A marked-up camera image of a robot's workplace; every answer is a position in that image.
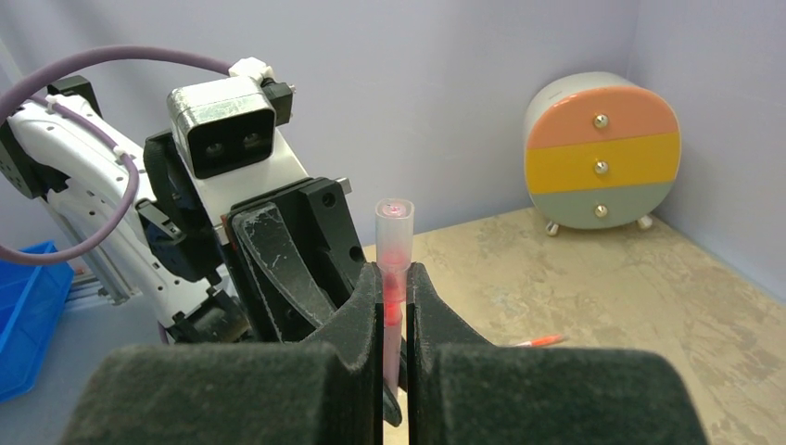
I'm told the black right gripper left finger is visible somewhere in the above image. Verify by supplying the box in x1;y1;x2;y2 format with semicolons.
61;263;383;444

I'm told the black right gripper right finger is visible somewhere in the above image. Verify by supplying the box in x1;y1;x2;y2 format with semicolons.
406;262;707;444

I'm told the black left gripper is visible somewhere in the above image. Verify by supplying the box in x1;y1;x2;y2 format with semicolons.
144;132;366;343

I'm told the pink pen cap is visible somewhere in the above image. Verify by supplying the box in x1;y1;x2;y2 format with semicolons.
375;198;414;305

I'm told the orange pen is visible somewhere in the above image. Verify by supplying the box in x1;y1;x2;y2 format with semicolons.
514;335;568;348

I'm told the purple pen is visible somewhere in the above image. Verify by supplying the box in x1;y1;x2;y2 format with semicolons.
382;269;406;399

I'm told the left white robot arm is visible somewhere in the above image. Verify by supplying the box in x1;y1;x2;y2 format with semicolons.
1;75;365;343

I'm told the blue plastic bin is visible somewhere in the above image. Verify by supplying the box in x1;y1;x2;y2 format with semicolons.
1;261;74;402

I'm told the round mini drawer cabinet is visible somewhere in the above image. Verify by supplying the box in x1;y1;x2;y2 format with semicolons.
523;71;681;236

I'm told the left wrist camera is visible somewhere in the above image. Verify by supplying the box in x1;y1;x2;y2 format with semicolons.
167;57;295;180

